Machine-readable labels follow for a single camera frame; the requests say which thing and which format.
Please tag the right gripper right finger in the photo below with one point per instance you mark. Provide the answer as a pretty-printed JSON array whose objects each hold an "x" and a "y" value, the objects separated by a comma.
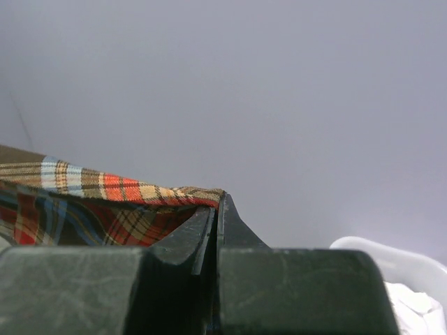
[{"x": 264, "y": 290}]

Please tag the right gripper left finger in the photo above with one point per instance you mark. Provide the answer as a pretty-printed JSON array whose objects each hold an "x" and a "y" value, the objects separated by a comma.
[{"x": 165, "y": 288}]

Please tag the plaid long sleeve shirt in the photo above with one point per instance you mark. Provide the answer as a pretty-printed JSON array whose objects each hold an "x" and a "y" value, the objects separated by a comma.
[{"x": 49, "y": 202}]

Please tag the white shirt in basket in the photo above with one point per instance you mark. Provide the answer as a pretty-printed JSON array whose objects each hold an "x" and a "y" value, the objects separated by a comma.
[{"x": 416, "y": 313}]

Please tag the white plastic basket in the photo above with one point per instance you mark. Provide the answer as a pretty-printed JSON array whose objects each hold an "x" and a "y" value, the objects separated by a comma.
[{"x": 416, "y": 271}]

